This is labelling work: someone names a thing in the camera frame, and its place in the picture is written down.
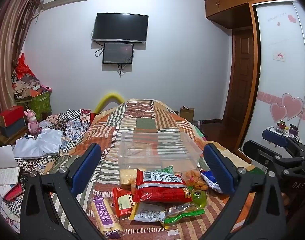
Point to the cardboard box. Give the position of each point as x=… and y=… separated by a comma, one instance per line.
x=187, y=113

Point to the small red snack packet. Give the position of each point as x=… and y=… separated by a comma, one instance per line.
x=122, y=202

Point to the green-edged clear snack bag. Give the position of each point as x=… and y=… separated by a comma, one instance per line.
x=182, y=211

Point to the green patterned box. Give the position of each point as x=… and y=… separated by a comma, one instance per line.
x=40, y=105

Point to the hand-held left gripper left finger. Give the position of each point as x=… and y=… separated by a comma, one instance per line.
x=87, y=165

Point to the pink rabbit toy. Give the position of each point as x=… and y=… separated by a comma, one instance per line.
x=32, y=122

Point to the purple label roll packet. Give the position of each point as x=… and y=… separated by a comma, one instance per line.
x=103, y=215

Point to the wall-mounted black television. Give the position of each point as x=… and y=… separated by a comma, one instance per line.
x=120, y=27

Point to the pile of papers and bags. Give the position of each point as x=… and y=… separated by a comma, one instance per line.
x=27, y=85

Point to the large red snack bag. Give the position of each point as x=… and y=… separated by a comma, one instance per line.
x=157, y=192

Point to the yellow foam tube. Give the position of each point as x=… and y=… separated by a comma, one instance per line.
x=110, y=95

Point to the red plastic bag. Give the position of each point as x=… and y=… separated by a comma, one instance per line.
x=23, y=67

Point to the open notebook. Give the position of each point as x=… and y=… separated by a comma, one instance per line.
x=7, y=176

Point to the white cloth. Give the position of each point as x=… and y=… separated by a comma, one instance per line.
x=42, y=142

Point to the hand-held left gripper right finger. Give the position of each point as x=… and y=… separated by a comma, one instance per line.
x=220, y=170

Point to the striped brown curtain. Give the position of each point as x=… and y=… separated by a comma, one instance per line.
x=7, y=55

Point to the red box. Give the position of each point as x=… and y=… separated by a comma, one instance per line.
x=10, y=116

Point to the white stand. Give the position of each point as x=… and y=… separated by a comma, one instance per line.
x=272, y=128

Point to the small label sticker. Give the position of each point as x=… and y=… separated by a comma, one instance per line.
x=279, y=55

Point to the small black wall screen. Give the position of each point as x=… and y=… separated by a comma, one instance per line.
x=117, y=53

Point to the green snack packet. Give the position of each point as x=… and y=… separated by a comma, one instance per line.
x=165, y=169

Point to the brown wooden door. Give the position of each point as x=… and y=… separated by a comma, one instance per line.
x=240, y=80

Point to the white sliding door with hearts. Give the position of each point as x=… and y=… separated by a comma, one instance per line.
x=280, y=67

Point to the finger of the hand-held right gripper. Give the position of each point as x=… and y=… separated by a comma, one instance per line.
x=275, y=138
x=255, y=155

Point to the clear plastic container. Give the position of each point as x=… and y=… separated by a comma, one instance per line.
x=155, y=155

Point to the striped patchwork quilt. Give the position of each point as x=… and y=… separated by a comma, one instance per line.
x=142, y=125

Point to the white and yellow snack packet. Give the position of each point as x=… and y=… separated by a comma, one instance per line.
x=147, y=213

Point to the green jelly cup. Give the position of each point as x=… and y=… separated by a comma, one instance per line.
x=198, y=197

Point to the small dark jar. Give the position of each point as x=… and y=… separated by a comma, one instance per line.
x=282, y=124
x=293, y=128

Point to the blue snack packet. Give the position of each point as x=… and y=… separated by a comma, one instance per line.
x=210, y=180

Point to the red book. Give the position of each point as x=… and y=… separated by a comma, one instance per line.
x=13, y=192

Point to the wooden nightstand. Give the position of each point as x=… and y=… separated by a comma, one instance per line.
x=7, y=140

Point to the grey box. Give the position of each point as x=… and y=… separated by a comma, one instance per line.
x=13, y=130

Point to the beige cracker packet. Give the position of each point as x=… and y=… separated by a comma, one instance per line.
x=127, y=177

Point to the clear bag of orange snacks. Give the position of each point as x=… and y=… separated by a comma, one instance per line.
x=195, y=177

